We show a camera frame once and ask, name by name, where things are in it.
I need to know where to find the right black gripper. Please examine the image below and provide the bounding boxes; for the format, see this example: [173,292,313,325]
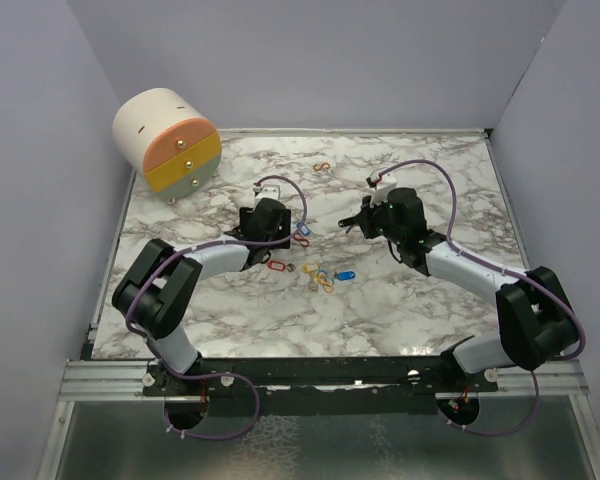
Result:
[354,192,405,246]

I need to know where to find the red key tag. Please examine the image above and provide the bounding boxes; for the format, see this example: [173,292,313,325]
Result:
[267,260,287,272]

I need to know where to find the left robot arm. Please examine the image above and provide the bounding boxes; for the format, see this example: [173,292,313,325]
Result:
[111,198,291,395]

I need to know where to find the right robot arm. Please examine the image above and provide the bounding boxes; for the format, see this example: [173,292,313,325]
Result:
[338,187,581,391]

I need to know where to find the red S carabiner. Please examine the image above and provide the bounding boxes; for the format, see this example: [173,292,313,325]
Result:
[297,236,310,248]

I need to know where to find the blue key tag middle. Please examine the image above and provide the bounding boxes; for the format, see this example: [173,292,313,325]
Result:
[297,222,311,236]

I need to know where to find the blue key tag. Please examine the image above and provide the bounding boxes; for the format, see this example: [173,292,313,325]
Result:
[335,271,356,281]
[297,222,311,236]

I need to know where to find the orange S carabiner far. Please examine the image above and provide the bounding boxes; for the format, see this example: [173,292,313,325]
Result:
[313,162,331,172]

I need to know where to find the blue key tag right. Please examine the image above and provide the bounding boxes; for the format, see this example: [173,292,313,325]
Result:
[335,271,356,281]

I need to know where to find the orange blue carabiner cluster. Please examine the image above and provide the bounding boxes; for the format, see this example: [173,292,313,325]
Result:
[315,270,334,293]

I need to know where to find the round three-drawer storage box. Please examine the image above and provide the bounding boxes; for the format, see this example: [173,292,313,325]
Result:
[112,88,222,203]

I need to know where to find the black mounting base bar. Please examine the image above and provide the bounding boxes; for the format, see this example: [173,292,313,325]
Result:
[143,356,497,417]

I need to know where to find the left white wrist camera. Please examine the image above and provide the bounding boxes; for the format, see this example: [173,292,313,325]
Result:
[253,184,281,205]

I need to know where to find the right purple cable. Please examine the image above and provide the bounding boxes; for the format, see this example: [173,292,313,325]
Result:
[374,159,580,435]

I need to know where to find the purple cable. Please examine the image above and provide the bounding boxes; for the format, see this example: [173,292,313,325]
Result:
[125,175,309,441]
[374,159,580,435]

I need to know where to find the aluminium rail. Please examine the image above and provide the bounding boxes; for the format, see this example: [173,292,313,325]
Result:
[60,360,589,401]

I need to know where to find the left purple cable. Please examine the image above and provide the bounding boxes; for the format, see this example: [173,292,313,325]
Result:
[125,175,309,441]

